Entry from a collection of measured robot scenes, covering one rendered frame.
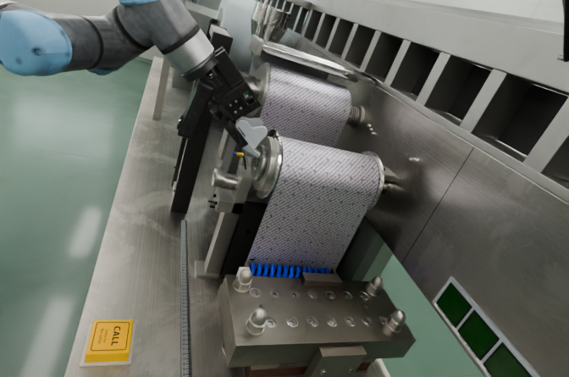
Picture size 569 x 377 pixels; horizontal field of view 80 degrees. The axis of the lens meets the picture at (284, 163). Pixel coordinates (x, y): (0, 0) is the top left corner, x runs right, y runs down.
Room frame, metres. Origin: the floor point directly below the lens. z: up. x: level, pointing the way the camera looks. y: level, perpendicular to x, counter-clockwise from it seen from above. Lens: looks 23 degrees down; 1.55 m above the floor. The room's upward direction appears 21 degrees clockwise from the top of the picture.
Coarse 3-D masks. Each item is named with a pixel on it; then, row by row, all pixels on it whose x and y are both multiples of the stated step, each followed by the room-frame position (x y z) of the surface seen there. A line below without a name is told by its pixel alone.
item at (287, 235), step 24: (264, 216) 0.60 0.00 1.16; (288, 216) 0.63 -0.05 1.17; (312, 216) 0.65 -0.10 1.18; (336, 216) 0.67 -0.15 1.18; (264, 240) 0.61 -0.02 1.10; (288, 240) 0.64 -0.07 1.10; (312, 240) 0.66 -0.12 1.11; (336, 240) 0.69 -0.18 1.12; (288, 264) 0.65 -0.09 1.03; (312, 264) 0.67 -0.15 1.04; (336, 264) 0.70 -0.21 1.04
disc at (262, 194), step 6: (270, 132) 0.69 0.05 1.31; (276, 132) 0.66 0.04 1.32; (276, 138) 0.65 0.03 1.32; (276, 144) 0.64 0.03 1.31; (276, 150) 0.63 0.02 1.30; (276, 156) 0.62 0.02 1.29; (276, 162) 0.61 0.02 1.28; (276, 168) 0.60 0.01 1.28; (276, 174) 0.59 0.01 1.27; (270, 180) 0.60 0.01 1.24; (270, 186) 0.59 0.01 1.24; (258, 192) 0.64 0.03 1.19; (264, 192) 0.61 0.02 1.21
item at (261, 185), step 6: (264, 138) 0.68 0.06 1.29; (270, 138) 0.66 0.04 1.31; (258, 144) 0.70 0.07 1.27; (264, 144) 0.67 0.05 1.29; (270, 144) 0.64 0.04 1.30; (270, 150) 0.63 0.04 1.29; (270, 156) 0.62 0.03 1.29; (270, 162) 0.61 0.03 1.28; (270, 168) 0.60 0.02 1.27; (264, 174) 0.61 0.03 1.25; (270, 174) 0.60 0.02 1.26; (252, 180) 0.66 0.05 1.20; (258, 180) 0.64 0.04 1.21; (264, 180) 0.60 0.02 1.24; (276, 180) 0.61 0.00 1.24; (258, 186) 0.62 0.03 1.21; (264, 186) 0.61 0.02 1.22
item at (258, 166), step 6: (258, 150) 0.66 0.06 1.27; (264, 150) 0.64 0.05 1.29; (264, 156) 0.63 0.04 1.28; (252, 162) 0.67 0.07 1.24; (258, 162) 0.64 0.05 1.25; (264, 162) 0.62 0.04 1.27; (252, 168) 0.66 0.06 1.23; (258, 168) 0.63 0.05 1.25; (264, 168) 0.62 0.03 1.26; (252, 174) 0.65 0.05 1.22; (258, 174) 0.62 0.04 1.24
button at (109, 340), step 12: (96, 324) 0.42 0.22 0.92; (108, 324) 0.43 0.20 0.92; (120, 324) 0.44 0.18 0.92; (132, 324) 0.45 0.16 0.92; (96, 336) 0.40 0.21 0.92; (108, 336) 0.41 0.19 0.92; (120, 336) 0.42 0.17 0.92; (96, 348) 0.38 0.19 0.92; (108, 348) 0.39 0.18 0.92; (120, 348) 0.40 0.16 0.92; (96, 360) 0.38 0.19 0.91; (108, 360) 0.38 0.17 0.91; (120, 360) 0.39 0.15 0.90
